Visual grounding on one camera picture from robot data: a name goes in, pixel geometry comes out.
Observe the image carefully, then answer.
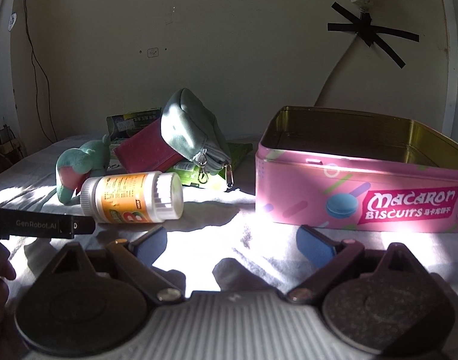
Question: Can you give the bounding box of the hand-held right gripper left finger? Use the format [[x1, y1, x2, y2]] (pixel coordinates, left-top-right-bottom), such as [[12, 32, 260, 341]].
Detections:
[[51, 226, 185, 304]]

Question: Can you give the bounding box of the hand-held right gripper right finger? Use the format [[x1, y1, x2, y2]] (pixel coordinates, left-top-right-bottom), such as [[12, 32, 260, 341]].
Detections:
[[287, 225, 436, 304]]

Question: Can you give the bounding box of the white bottle orange label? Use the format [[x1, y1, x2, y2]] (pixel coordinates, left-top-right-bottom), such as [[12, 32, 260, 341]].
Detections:
[[81, 171, 185, 225]]

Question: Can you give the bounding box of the pink biscuit tin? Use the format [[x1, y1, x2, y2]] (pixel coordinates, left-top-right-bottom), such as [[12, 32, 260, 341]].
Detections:
[[255, 106, 458, 235]]

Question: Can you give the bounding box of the green plush toy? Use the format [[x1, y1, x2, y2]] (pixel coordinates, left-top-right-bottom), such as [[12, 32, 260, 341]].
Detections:
[[56, 134, 111, 206]]

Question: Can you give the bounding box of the green toothpaste box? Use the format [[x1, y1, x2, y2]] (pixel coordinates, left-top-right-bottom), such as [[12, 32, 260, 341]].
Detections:
[[109, 137, 230, 189]]

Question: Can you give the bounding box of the magenta wallet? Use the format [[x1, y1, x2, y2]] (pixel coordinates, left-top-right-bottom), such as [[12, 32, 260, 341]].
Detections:
[[113, 120, 179, 175]]

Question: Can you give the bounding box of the green packet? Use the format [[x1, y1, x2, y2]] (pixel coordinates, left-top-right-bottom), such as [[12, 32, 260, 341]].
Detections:
[[228, 142, 253, 166]]

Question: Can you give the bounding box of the grey-green zip pouch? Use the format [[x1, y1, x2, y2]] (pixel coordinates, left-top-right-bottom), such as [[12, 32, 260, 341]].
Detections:
[[160, 88, 235, 192]]

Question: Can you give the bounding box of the striped bedsheet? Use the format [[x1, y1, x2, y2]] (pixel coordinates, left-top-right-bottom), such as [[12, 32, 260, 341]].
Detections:
[[0, 133, 458, 346]]

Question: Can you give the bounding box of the clutter beside bed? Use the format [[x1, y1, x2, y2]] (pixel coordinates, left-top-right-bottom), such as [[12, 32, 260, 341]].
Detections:
[[0, 119, 28, 167]]

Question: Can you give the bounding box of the green patterned small box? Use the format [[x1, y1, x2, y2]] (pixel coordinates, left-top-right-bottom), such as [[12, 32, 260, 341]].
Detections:
[[106, 108, 164, 139]]

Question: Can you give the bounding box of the black tape cross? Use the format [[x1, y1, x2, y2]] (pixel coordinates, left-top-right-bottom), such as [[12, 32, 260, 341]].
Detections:
[[327, 2, 419, 69]]

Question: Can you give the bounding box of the dark wall cable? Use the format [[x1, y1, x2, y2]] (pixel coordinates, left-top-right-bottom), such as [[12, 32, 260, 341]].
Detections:
[[18, 0, 60, 145]]

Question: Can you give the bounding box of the white cable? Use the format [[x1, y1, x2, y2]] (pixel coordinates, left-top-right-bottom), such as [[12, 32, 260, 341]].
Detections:
[[313, 39, 360, 108]]

